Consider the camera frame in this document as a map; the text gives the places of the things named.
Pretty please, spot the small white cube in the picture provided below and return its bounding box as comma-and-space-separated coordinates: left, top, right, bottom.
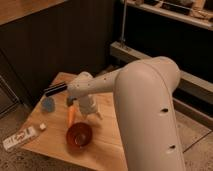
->
39, 123, 46, 131

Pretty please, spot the red ceramic bowl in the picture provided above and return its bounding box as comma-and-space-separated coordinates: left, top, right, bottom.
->
66, 122, 93, 148

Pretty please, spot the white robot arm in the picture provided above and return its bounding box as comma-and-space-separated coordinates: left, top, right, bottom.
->
68, 56, 186, 171

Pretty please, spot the black rectangular box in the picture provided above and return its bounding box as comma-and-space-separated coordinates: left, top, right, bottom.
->
44, 82, 67, 97

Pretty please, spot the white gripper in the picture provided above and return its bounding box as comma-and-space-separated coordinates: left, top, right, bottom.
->
78, 95, 103, 120

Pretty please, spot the blue round object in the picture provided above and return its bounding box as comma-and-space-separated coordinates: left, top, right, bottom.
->
41, 97, 55, 112

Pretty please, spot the white labelled flat box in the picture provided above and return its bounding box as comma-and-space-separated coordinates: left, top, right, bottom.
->
3, 126, 38, 151

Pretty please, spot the metal shelf rack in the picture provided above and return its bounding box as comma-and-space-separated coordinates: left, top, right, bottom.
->
110, 1, 213, 130

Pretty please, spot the orange carrot toy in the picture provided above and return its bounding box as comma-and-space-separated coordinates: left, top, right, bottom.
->
68, 105, 76, 127

